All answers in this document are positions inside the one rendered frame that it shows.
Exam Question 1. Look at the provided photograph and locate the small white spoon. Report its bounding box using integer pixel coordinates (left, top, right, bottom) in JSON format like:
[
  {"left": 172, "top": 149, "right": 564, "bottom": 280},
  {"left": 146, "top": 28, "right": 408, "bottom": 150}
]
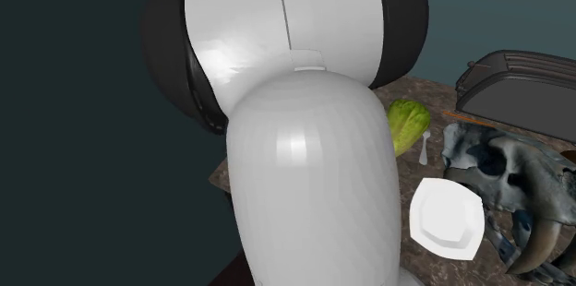
[{"left": 418, "top": 130, "right": 432, "bottom": 166}]

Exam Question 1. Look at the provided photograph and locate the green lettuce head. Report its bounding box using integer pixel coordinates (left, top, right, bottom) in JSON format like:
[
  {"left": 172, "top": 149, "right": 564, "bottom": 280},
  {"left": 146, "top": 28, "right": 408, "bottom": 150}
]
[{"left": 386, "top": 98, "right": 432, "bottom": 159}]

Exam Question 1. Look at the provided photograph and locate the white square plate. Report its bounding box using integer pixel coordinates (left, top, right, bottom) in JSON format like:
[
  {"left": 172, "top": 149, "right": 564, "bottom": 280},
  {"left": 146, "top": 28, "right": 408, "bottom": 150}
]
[{"left": 408, "top": 177, "right": 486, "bottom": 262}]

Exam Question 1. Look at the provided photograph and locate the dark grey toaster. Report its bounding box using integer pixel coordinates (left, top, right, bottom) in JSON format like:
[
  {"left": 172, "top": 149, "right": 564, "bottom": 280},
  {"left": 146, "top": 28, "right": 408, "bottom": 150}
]
[{"left": 454, "top": 49, "right": 576, "bottom": 145}]

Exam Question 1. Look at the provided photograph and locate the grey fanged animal skull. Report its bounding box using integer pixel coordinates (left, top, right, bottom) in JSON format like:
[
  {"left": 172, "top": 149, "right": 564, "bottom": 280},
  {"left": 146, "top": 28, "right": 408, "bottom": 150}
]
[{"left": 440, "top": 121, "right": 576, "bottom": 286}]

